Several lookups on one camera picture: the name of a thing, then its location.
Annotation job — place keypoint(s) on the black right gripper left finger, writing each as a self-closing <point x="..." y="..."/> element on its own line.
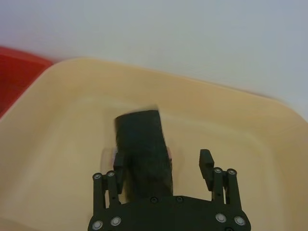
<point x="99" y="192"/>

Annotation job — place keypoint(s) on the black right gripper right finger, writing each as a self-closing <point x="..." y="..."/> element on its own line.
<point x="206" y="168"/>

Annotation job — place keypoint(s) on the black rectangular block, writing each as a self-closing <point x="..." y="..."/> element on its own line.
<point x="144" y="149"/>

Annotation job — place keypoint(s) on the cream plastic tub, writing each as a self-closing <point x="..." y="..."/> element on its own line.
<point x="228" y="125"/>

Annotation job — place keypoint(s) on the white table cloth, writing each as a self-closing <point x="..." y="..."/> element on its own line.
<point x="168" y="29"/>

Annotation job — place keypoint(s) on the red plastic bin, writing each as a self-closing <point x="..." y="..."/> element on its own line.
<point x="16" y="72"/>

